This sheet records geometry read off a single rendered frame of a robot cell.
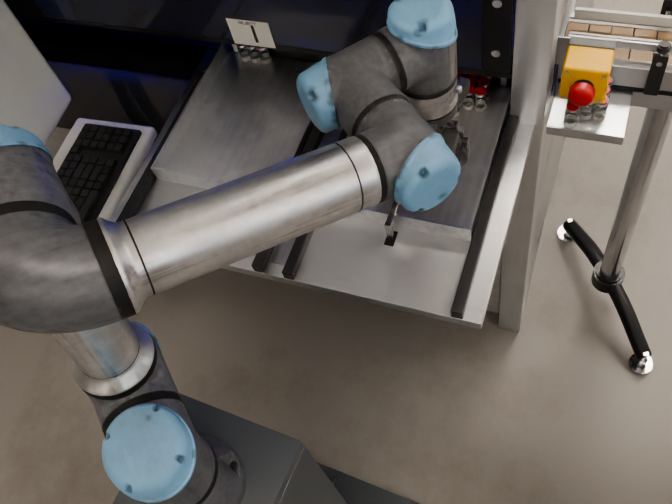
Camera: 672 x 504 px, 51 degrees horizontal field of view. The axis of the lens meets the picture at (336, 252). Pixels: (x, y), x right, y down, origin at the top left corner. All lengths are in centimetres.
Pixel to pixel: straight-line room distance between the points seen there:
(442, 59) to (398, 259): 43
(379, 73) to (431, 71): 7
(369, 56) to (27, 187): 38
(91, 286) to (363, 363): 148
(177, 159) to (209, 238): 75
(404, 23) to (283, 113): 63
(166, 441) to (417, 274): 46
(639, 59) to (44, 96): 118
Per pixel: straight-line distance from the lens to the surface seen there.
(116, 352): 97
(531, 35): 118
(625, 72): 136
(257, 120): 141
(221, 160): 137
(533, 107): 129
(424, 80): 85
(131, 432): 100
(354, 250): 119
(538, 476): 195
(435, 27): 81
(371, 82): 78
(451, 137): 98
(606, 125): 134
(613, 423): 201
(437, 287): 114
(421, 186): 71
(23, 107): 163
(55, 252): 65
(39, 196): 71
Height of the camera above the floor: 189
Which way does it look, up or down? 58 degrees down
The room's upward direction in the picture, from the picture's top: 18 degrees counter-clockwise
